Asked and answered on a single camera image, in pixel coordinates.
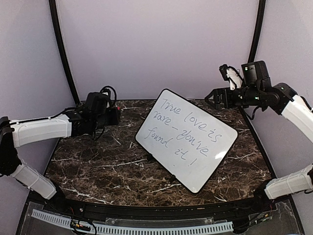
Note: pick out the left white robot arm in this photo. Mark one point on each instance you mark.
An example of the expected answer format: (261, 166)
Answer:
(97, 112)

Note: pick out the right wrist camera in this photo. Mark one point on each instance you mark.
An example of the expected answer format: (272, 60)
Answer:
(231, 75)

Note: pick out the white whiteboard black frame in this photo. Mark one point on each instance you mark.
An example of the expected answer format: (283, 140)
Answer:
(187, 141)

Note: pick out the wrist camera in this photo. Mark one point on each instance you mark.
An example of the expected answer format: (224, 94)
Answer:
(111, 93)
(231, 75)

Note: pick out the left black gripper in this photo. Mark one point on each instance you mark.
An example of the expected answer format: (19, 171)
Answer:
(115, 121)

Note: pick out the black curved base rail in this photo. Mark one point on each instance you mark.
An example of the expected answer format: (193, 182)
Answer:
(239, 210)

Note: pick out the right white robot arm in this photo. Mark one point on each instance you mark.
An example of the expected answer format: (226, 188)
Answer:
(253, 87)

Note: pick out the left black frame post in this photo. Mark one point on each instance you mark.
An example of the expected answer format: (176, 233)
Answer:
(62, 50)

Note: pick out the black frame post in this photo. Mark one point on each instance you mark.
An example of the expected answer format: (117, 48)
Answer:
(257, 30)
(62, 50)

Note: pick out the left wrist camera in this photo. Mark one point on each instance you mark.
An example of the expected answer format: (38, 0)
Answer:
(111, 93)

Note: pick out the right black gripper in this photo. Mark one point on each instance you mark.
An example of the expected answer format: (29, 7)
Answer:
(226, 95)

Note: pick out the right black frame post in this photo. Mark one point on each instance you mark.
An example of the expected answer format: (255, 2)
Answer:
(257, 30)

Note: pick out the grey slotted cable duct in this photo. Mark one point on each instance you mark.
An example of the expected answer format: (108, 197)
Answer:
(133, 227)

